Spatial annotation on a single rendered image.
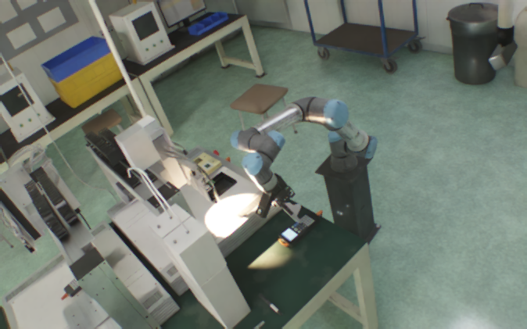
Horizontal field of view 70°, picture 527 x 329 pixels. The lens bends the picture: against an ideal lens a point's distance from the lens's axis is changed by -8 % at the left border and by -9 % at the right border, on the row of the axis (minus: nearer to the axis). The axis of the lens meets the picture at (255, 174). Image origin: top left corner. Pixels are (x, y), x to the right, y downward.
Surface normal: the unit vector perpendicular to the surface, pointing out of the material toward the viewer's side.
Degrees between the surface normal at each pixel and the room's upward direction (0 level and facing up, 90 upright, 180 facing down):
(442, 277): 0
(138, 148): 90
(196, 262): 90
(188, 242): 0
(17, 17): 90
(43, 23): 90
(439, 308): 0
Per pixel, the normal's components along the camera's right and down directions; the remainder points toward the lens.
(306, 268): -0.27, -0.74
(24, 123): 0.63, 0.34
